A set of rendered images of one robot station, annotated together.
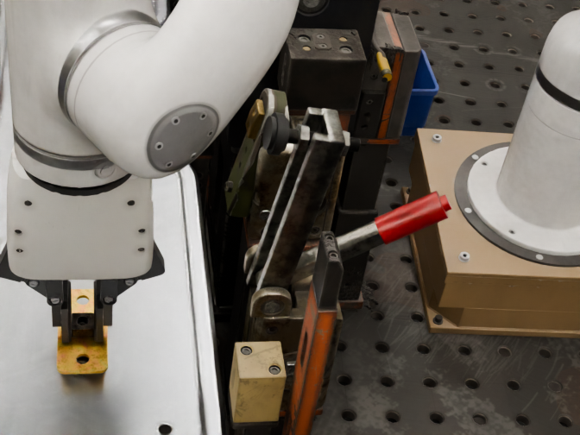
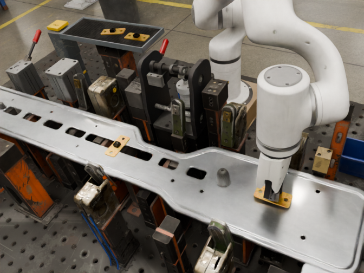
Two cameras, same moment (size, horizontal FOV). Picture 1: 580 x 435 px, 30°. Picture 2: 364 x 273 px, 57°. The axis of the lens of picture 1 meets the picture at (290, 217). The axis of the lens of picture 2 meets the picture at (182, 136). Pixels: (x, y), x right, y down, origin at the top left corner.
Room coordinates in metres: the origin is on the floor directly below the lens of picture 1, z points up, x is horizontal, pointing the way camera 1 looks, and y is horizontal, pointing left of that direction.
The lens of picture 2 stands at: (0.32, 0.57, 1.68)
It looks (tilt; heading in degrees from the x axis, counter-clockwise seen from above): 44 degrees down; 320
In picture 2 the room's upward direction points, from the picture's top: 11 degrees counter-clockwise
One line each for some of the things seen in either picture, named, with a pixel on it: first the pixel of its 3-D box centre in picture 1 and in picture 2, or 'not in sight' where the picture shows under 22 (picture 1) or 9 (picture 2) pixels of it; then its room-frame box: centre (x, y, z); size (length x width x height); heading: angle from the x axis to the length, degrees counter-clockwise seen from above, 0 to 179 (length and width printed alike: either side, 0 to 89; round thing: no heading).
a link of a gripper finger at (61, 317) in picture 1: (48, 299); (270, 195); (0.54, 0.17, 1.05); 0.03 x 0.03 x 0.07; 14
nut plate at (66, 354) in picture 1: (82, 325); (273, 194); (0.55, 0.14, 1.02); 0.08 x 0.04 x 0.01; 14
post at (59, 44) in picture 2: not in sight; (79, 76); (1.55, 0.05, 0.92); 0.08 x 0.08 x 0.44; 14
